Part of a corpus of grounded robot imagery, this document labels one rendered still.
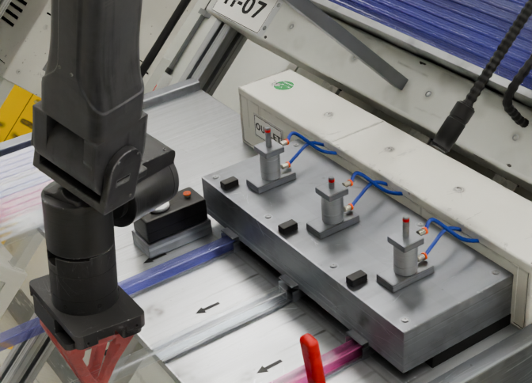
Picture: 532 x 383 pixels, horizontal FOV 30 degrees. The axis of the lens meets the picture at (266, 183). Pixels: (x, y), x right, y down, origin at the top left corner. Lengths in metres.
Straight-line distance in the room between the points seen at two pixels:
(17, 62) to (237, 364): 1.34
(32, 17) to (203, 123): 0.91
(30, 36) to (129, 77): 1.44
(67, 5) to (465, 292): 0.45
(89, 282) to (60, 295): 0.03
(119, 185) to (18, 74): 1.41
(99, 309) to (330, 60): 0.52
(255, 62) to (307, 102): 2.48
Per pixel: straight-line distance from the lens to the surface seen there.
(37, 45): 2.18
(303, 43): 1.29
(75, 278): 0.84
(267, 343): 0.96
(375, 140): 1.11
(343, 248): 0.97
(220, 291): 1.03
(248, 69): 3.68
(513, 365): 0.95
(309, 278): 0.97
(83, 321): 0.85
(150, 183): 0.86
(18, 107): 4.17
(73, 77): 0.72
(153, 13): 2.28
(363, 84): 1.20
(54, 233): 0.82
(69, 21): 0.70
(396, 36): 1.15
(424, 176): 1.05
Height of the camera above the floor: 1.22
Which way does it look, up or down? 3 degrees down
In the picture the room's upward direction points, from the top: 32 degrees clockwise
